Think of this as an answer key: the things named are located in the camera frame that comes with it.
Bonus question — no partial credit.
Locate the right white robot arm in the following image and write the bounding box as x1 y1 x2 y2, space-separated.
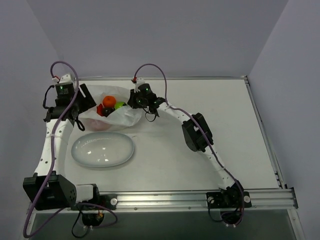
127 80 244 207

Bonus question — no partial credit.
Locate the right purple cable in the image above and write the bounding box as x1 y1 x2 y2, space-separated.
132 63 246 223

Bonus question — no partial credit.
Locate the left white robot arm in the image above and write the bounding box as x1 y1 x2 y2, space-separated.
23 83 101 211

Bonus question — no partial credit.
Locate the red fake apple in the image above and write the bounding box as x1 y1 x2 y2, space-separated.
96 104 104 117

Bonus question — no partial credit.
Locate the purple cable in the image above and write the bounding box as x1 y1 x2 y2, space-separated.
22 61 118 238
132 63 246 223

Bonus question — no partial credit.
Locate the orange fake fruit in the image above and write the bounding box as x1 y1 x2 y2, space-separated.
102 95 117 108

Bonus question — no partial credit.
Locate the aluminium mounting rail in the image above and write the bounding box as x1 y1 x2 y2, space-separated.
27 188 299 213

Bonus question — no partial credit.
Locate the dark fake fruit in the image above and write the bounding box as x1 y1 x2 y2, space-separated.
101 107 115 117

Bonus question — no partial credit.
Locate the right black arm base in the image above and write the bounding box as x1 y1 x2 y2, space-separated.
206 190 252 228

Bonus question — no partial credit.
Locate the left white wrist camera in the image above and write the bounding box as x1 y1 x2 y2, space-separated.
52 73 75 84

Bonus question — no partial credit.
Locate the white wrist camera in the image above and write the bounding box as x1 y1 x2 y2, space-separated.
52 73 75 84
132 77 146 93

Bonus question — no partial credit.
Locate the white oval plate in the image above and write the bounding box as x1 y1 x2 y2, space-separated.
71 131 135 168

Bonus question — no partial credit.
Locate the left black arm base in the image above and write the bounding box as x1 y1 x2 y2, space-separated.
70 193 118 229

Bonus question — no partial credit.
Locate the white plastic bag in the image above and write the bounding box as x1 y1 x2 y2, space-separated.
79 85 143 132

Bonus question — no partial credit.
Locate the green fake fruit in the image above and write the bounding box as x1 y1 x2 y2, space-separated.
114 101 127 110

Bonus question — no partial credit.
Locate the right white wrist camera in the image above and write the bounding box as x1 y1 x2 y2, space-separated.
132 77 146 93

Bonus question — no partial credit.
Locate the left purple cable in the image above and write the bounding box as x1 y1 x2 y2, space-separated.
22 61 118 238

